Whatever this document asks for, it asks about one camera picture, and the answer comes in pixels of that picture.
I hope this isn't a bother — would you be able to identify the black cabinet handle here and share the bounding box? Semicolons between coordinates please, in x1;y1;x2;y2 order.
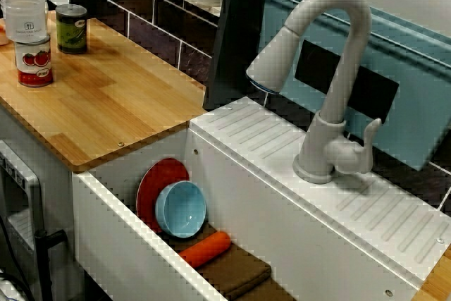
34;229;68;301

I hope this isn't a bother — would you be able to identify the white toy sink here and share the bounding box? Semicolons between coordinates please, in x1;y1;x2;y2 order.
72;96;451;301

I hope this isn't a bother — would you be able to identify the orange carrot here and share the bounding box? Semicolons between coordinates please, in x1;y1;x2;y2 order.
178;231;233;269

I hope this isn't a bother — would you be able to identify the light blue bowl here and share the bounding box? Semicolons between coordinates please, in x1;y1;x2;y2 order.
154;180;208;239

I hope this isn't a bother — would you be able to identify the wooden stove countertop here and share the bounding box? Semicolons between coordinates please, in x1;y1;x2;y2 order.
410;244;451;301

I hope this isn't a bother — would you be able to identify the clear plastic cup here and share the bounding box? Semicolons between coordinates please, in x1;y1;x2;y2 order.
0;0;49;43

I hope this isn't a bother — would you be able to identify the black vertical panel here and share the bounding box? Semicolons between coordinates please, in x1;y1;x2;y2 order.
203;0;283;111

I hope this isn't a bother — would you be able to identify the black rectangular sheet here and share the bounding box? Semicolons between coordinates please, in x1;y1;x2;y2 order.
294;39;400;118

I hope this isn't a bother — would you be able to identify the red plate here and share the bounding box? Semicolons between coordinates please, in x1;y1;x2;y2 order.
136;158;191;235

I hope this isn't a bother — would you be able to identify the green pea label can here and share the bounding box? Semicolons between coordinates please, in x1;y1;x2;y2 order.
55;4;88;54

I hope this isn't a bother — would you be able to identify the gray toy faucet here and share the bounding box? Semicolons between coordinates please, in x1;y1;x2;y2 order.
245;0;383;185

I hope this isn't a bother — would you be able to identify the tomato label can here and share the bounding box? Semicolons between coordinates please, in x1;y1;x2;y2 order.
14;35;54;87

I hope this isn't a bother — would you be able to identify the gray appliance door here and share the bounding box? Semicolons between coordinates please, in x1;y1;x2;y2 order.
0;138;47;301

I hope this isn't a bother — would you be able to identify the brown folded cloth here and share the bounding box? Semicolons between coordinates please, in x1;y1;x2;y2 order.
175;221;297;301

